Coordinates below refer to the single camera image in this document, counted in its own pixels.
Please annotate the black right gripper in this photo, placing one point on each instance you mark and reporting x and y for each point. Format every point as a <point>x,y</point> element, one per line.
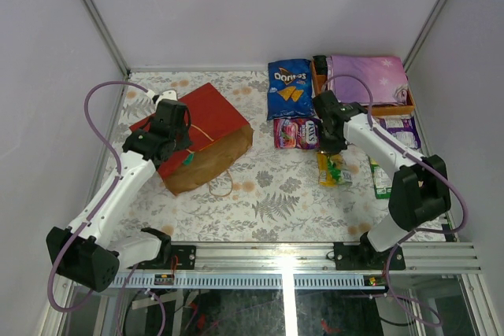
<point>332,149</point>

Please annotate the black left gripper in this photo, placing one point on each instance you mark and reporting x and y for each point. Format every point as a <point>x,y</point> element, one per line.
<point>173,107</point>

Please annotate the purple Fox's berries candy bag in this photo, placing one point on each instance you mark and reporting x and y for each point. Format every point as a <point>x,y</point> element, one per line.
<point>296,133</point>

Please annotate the red brown paper bag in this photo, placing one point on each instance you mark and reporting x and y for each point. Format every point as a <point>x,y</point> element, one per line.
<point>220,135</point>

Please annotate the blue Doritos chip bag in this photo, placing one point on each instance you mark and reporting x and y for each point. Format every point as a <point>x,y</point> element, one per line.
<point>290,89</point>

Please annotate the small green yellow candy packet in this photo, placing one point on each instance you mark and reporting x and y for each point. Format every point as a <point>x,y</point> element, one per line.
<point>338,170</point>

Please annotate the yellow snack packet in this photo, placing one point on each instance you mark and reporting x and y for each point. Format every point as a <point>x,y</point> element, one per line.
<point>324,176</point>

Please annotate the purple snack packet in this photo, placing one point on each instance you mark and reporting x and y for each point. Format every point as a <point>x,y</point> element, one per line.
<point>403,128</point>

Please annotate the green snack packet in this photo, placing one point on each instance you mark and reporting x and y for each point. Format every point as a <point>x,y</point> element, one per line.
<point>382,183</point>

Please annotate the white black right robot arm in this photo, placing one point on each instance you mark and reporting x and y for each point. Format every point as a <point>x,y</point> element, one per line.
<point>419,191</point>

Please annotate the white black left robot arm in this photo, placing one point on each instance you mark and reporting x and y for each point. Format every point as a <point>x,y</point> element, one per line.
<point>84,251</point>

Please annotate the orange wooden tray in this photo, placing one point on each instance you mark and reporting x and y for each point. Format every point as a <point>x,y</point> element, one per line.
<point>320,83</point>

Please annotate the black object in tray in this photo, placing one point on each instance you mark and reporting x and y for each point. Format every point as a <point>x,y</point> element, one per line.
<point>320,65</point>

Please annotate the purple snowflake cloth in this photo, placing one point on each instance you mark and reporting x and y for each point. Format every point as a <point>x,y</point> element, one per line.
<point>359,79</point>

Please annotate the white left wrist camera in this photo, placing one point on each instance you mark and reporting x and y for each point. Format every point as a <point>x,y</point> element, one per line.
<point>165,95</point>

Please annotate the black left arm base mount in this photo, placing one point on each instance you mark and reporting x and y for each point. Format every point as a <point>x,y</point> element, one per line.
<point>173,258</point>

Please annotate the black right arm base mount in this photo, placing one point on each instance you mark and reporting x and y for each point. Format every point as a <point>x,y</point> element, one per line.
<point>355,257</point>

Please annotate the aluminium front rail frame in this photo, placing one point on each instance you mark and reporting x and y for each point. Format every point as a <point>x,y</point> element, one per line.
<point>249,264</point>

